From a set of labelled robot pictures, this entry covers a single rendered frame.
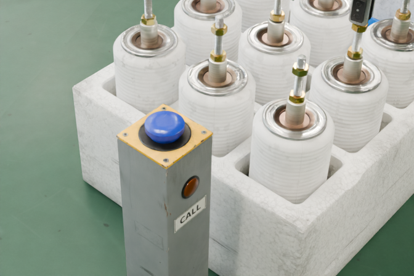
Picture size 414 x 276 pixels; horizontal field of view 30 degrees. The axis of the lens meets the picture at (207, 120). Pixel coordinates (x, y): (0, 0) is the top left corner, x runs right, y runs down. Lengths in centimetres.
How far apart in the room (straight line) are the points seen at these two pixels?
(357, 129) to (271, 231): 17
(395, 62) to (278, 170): 24
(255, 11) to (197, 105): 26
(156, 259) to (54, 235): 29
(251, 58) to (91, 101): 22
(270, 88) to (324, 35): 12
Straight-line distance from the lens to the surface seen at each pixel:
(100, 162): 112
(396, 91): 107
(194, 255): 89
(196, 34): 107
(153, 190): 78
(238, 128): 96
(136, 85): 101
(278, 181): 91
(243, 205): 92
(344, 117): 97
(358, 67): 97
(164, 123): 77
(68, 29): 152
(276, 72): 101
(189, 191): 79
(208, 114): 94
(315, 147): 88
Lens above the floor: 83
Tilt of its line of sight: 40 degrees down
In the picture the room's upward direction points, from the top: 1 degrees clockwise
